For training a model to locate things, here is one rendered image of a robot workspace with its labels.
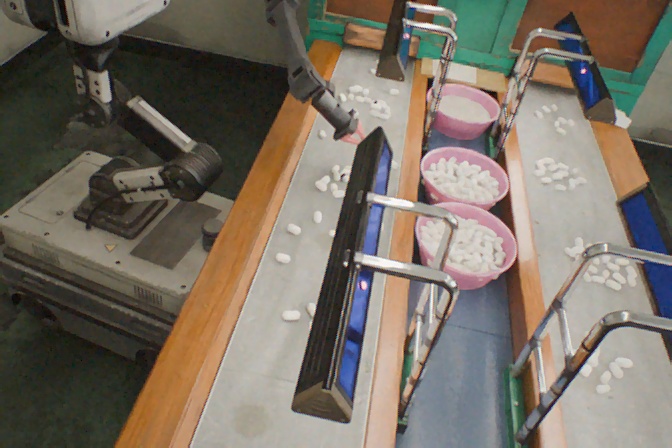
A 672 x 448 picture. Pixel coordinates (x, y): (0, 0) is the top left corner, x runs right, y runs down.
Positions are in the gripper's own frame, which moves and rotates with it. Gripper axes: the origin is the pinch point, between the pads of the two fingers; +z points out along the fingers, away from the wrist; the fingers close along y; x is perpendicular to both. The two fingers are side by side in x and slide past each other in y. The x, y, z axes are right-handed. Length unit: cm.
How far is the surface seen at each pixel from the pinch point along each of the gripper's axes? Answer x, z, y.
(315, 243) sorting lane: 12.0, 0.4, -33.7
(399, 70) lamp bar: -21.7, -11.2, 1.4
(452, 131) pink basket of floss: -9, 31, 38
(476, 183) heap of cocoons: -15.2, 33.6, 5.5
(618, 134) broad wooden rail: -51, 73, 48
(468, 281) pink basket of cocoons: -11.7, 31.9, -34.5
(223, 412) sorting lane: 18, -6, -82
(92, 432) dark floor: 106, 3, -59
